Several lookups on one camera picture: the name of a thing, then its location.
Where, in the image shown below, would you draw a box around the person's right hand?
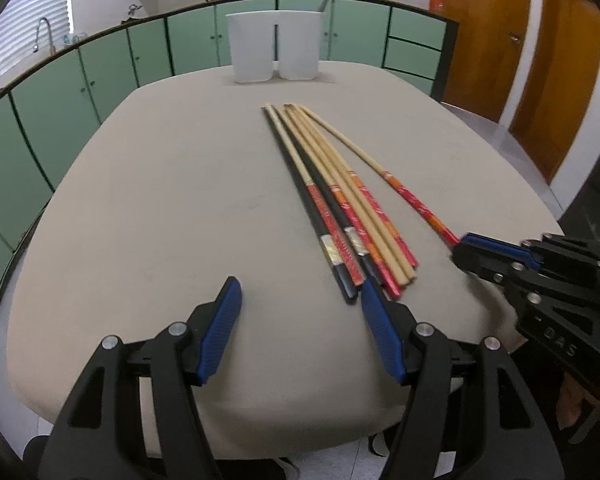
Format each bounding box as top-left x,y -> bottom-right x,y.
559,376 -> 600,445

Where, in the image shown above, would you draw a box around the white two-compartment utensil holder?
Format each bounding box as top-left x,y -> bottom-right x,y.
226,10 -> 326,84

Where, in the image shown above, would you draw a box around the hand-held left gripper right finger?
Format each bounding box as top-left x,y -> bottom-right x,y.
361,280 -> 566,480

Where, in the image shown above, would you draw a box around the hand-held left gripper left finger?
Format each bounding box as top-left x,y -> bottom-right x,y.
40,276 -> 243,480

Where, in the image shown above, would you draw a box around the red-handled bamboo chopstick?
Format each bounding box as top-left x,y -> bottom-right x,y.
300,105 -> 462,247
264,104 -> 348,266
296,104 -> 421,267
282,104 -> 403,301

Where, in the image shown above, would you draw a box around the white window blinds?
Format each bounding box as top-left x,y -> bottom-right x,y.
0,0 -> 74,78

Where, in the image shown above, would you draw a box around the black chopstick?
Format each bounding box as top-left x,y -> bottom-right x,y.
275,110 -> 378,288
262,106 -> 358,306

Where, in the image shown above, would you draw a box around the wooden door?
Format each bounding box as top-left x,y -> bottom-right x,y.
441,0 -> 534,122
509,0 -> 600,186

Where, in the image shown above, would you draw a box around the green kitchen base cabinets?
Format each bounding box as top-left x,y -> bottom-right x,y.
0,0 -> 461,321

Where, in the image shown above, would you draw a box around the plain bamboo chopstick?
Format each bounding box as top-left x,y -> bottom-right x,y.
289,104 -> 417,283

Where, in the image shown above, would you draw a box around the chrome faucet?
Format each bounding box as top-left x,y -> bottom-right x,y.
33,17 -> 57,57

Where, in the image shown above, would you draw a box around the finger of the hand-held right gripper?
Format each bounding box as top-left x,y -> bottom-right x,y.
459,232 -> 600,274
451,244 -> 600,307

